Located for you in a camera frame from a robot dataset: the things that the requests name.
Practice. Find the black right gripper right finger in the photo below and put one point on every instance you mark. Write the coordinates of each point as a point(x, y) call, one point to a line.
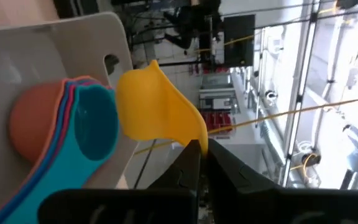
point(275, 205)

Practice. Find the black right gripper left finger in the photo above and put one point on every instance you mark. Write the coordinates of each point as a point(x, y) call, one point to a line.
point(135, 205)

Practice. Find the cyan measuring cup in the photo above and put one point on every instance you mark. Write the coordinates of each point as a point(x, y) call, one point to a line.
point(95, 124)

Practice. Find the yellow measuring cup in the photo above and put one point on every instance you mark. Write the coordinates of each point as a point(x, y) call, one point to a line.
point(154, 105)

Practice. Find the red measuring cup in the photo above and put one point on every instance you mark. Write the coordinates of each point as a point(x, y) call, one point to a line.
point(64, 124)

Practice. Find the orange measuring cup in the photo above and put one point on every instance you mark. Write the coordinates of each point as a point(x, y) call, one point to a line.
point(33, 121)

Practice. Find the grey plastic basket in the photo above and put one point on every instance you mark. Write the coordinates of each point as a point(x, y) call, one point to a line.
point(26, 53)

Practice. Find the red tool cabinet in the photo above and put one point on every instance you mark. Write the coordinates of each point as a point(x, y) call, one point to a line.
point(216, 123)

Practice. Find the black background robot arms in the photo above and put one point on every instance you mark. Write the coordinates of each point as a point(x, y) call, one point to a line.
point(194, 25)

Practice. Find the black wall screen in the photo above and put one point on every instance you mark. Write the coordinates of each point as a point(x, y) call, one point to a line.
point(239, 40)

